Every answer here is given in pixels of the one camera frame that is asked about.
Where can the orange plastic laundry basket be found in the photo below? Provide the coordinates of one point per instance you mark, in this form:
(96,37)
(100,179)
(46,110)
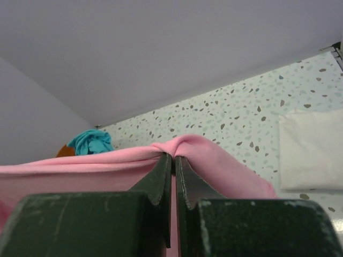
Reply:
(65,151)

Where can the pink t shirt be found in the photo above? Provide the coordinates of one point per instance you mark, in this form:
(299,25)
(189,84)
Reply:
(120,169)

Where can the turquoise t shirt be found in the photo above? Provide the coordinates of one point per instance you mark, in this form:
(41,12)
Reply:
(91,142)

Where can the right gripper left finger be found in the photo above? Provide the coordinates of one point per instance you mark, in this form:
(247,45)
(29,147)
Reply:
(131,223)

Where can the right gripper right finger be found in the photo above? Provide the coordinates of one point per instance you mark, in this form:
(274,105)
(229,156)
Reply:
(211,225)

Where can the folded white t shirt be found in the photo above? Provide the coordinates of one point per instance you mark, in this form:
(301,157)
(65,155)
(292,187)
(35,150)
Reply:
(310,150)

